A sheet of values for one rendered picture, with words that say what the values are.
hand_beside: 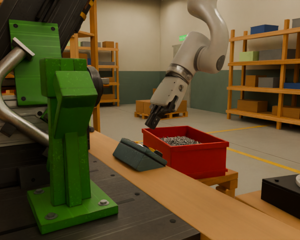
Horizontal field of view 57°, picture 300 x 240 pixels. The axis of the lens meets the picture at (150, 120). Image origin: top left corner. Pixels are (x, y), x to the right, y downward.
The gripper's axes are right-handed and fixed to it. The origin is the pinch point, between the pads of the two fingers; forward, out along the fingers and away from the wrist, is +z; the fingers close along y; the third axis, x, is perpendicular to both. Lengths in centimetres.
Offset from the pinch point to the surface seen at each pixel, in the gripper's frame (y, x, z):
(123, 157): -4.6, 5.3, 13.9
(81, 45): 854, -143, -233
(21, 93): 0.6, 35.2, 12.6
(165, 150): 1.8, -11.0, 5.0
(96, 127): 283, -104, -2
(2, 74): -1.6, 40.9, 11.2
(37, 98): 0.2, 31.6, 11.7
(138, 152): -10.2, 5.3, 10.7
